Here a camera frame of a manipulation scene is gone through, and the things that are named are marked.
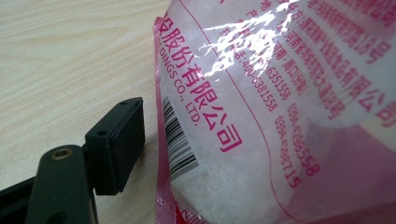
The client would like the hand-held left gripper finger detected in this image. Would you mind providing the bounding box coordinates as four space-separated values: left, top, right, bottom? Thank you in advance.
83 96 146 196

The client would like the pink and white plastic bag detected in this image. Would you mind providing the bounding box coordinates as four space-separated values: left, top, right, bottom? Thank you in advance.
153 0 396 224

